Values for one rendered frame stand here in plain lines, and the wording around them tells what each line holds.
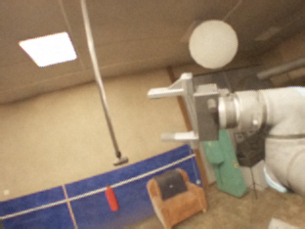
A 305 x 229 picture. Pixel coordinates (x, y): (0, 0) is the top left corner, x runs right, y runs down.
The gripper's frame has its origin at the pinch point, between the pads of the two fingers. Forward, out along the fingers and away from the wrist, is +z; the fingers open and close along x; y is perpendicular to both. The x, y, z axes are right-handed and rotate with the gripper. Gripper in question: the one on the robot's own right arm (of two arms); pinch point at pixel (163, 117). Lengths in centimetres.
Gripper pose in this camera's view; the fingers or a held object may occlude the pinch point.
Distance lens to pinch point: 36.9
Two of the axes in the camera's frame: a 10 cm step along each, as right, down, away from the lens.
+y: -2.5, 5.3, -8.1
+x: 2.4, 8.5, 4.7
